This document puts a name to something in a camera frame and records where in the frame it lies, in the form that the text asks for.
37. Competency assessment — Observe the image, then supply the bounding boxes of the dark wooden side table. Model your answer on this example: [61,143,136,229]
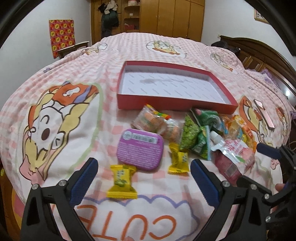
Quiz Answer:
[58,41,89,59]

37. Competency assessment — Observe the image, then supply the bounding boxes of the red yellow patterned wall hanging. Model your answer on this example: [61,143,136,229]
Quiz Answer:
[49,19,75,59]

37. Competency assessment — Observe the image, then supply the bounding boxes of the framed wall picture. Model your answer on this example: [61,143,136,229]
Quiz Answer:
[254,9,269,24]

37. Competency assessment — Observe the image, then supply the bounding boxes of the clear orange biscuit packet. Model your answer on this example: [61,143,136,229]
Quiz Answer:
[131,104,171,133]

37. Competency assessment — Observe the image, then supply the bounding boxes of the dark wooden headboard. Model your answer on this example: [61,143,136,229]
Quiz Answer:
[211,36,295,106]

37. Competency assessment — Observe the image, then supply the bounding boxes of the blue-edged clear candy packet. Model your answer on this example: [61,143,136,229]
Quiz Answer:
[219,115,240,140]

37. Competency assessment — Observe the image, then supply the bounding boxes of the dark green snack packet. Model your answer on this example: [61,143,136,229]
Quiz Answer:
[190,108,223,134]

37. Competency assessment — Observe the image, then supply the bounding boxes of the pink checked cartoon bedspread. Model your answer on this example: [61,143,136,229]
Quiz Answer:
[1,33,295,240]

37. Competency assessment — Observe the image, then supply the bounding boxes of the green pea snack packet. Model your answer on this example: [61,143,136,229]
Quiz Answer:
[179,114,211,161]

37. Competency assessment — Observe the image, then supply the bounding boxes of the pink smartphone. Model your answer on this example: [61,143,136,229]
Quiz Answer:
[254,99,275,131]

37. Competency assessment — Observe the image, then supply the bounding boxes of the small clear orange snack packet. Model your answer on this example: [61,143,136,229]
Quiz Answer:
[159,118,182,143]

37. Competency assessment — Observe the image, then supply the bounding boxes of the yellow candy packet small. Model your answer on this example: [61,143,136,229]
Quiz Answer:
[168,143,189,174]

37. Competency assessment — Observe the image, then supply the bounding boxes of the hanging dark clothes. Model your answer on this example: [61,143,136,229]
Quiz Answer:
[98,0,119,38]

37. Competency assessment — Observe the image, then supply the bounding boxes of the wooden wardrobe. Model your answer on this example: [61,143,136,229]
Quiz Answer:
[90,0,206,45]

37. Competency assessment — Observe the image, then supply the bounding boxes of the purple metal tin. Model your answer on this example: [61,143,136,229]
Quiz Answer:
[116,128,164,171]

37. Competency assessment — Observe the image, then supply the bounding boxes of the pink drink pouch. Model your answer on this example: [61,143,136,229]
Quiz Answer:
[210,131,255,186]

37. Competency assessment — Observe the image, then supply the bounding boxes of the red shallow cardboard box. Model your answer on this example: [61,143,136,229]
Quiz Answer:
[117,61,238,114]

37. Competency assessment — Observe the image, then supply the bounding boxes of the person's hand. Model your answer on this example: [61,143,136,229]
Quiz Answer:
[275,183,285,192]

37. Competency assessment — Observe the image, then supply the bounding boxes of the orange jelly snack packet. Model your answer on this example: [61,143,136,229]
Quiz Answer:
[233,115,257,153]

